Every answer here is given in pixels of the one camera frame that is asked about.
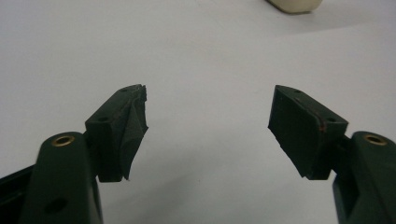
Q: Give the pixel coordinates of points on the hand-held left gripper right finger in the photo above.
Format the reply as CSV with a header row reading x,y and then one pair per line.
x,y
303,133

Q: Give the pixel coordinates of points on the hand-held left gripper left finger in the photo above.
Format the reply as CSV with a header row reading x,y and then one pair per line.
x,y
115,133

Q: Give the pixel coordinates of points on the beige square cup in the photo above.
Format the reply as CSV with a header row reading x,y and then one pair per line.
x,y
295,5

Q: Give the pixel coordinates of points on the white table mat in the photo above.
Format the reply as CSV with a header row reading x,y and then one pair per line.
x,y
202,56

